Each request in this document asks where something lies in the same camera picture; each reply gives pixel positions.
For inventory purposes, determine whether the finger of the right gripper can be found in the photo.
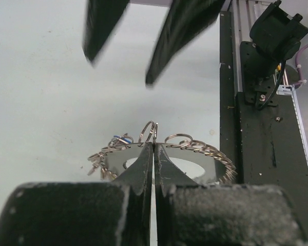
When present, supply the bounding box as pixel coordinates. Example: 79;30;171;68
145;0;225;87
82;0;129;64

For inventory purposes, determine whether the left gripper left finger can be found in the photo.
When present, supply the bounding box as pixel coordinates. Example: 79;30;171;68
0;143;153;245

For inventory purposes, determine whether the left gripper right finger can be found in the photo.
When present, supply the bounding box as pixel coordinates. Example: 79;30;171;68
154;149;308;245

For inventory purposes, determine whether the metal disc with keyrings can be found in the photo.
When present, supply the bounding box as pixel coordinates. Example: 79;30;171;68
88;120;237;185

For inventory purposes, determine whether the key with blue tag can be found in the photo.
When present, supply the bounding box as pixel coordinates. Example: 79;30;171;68
111;133;134;148

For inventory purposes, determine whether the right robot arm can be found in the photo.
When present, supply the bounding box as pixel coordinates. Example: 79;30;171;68
83;1;308;110

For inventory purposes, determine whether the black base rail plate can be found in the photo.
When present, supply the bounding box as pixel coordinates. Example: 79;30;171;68
219;10;308;190

